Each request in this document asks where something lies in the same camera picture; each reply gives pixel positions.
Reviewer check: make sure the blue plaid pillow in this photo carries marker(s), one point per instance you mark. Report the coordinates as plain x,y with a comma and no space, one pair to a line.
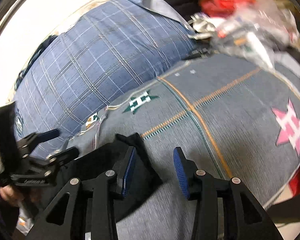
111,49

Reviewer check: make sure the grey patterned bed quilt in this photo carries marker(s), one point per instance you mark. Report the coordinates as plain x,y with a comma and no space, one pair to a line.
232,118

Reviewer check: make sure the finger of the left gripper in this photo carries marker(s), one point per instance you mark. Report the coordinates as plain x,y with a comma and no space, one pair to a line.
31,141
63,157

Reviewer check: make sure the person's left hand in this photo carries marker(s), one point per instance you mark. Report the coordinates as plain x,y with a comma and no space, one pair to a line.
14,197

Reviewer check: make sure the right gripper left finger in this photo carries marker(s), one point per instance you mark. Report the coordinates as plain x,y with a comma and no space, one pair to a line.
89,201

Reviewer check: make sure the clear plastic bags pile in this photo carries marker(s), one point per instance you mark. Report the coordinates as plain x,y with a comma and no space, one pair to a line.
254,31

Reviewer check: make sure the dark folded jeans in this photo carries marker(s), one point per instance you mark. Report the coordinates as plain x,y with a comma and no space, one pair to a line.
39,50

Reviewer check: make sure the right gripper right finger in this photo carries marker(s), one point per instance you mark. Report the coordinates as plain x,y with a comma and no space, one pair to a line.
244,217

